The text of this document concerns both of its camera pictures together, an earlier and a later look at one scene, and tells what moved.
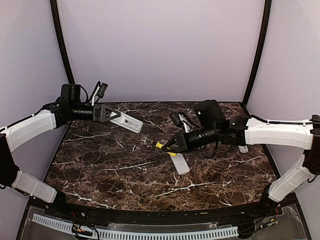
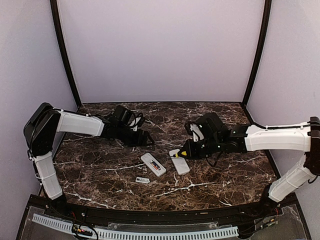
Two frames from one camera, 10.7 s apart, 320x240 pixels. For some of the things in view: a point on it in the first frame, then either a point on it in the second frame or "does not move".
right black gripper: (179, 137) → (188, 146)
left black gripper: (101, 113) → (139, 142)
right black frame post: (266, 22) does not move
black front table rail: (57, 214) does not move
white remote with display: (127, 122) → (153, 164)
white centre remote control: (180, 164) does not move
